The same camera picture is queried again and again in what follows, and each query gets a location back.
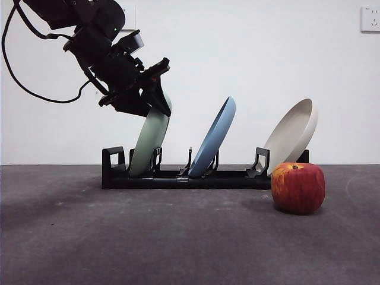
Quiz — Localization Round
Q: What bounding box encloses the green plate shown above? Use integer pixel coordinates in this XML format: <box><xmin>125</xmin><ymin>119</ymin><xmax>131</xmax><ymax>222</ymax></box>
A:
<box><xmin>129</xmin><ymin>91</ymin><xmax>173</xmax><ymax>176</ymax></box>

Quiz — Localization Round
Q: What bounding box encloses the red apple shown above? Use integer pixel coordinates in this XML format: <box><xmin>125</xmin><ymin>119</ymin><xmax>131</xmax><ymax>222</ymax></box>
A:
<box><xmin>270</xmin><ymin>162</ymin><xmax>326</xmax><ymax>216</ymax></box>

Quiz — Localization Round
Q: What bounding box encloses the blue plate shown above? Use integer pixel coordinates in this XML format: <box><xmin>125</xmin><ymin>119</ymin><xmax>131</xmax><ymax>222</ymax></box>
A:
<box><xmin>188</xmin><ymin>95</ymin><xmax>237</xmax><ymax>178</ymax></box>

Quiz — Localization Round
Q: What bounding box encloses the black plate rack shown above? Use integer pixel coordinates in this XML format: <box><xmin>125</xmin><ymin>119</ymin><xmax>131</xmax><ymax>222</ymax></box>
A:
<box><xmin>102</xmin><ymin>146</ymin><xmax>310</xmax><ymax>190</ymax></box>

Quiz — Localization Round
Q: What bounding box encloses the beige plate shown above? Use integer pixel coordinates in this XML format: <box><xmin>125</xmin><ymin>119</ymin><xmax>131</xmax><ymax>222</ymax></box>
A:
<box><xmin>262</xmin><ymin>98</ymin><xmax>319</xmax><ymax>178</ymax></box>

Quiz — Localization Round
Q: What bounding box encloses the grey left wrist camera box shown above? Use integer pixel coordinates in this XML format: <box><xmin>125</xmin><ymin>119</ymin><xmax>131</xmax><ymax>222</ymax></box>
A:
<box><xmin>118</xmin><ymin>29</ymin><xmax>144</xmax><ymax>56</ymax></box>

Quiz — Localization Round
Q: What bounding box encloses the white wall socket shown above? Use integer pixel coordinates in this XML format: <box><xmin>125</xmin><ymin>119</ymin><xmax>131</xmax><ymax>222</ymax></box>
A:
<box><xmin>120</xmin><ymin>5</ymin><xmax>137</xmax><ymax>32</ymax></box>
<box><xmin>360</xmin><ymin>5</ymin><xmax>380</xmax><ymax>33</ymax></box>

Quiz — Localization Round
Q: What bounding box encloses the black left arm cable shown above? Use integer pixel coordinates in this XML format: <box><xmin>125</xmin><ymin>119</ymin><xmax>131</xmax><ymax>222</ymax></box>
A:
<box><xmin>1</xmin><ymin>0</ymin><xmax>90</xmax><ymax>105</ymax></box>
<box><xmin>16</xmin><ymin>0</ymin><xmax>77</xmax><ymax>41</ymax></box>

